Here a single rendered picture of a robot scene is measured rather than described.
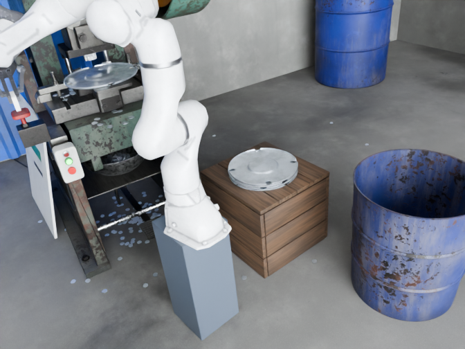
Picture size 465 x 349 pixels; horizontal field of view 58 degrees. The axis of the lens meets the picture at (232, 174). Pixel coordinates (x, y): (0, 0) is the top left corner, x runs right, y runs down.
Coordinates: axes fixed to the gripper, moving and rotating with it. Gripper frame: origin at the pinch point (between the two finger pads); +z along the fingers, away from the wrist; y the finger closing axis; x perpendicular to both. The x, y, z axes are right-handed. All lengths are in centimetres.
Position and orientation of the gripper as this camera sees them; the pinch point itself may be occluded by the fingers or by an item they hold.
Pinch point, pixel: (14, 101)
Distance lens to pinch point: 166.2
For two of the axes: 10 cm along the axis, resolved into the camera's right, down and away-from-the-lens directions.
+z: -1.3, 5.9, 7.9
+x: -5.2, -7.2, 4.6
